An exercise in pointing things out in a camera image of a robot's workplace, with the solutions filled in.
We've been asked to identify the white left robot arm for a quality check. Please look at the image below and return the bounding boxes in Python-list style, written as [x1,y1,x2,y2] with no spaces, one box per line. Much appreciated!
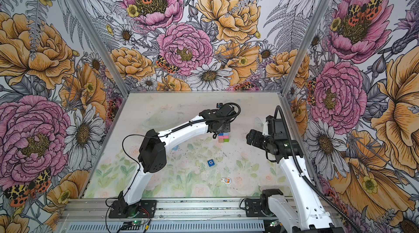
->
[111,102,241,215]

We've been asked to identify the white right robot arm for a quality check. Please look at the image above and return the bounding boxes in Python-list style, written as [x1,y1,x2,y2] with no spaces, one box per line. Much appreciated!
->
[246,116,344,233]

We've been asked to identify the blue letter G block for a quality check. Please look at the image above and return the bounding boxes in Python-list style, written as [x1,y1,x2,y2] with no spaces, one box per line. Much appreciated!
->
[207,159,215,167]

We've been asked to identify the green circuit board left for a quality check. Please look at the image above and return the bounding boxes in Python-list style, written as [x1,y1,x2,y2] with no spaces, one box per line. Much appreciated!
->
[131,220,145,226]

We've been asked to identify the black corrugated right cable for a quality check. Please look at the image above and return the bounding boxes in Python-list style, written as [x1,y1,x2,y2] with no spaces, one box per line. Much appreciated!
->
[274,105,362,233]

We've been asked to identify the black corrugated cable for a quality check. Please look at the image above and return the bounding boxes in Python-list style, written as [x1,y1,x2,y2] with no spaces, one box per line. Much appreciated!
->
[274,105,362,233]
[122,101,242,201]

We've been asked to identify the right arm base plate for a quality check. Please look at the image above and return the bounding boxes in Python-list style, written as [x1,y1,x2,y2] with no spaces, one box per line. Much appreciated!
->
[244,198,265,217]

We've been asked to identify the black corrugated left cable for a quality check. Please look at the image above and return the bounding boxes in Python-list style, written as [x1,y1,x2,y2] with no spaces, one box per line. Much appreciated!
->
[122,101,242,201]

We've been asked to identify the grey vented cable duct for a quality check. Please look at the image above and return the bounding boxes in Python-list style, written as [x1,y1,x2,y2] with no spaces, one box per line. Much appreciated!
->
[61,219,265,233]

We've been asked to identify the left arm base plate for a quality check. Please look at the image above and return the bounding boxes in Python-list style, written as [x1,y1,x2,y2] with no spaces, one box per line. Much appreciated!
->
[109,200,157,219]

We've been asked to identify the aluminium front rail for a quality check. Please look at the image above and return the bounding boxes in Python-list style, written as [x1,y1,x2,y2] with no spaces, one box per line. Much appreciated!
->
[62,196,338,221]

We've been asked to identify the aluminium corner post right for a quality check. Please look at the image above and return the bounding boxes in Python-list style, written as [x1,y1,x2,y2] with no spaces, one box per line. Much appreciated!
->
[280,0,332,96]

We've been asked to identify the aluminium corner post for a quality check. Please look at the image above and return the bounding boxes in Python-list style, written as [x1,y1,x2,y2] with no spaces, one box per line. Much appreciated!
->
[67,0,129,98]
[280,0,332,96]

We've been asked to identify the aluminium corner post left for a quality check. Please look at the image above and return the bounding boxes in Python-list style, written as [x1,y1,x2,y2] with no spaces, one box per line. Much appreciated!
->
[67,0,129,98]

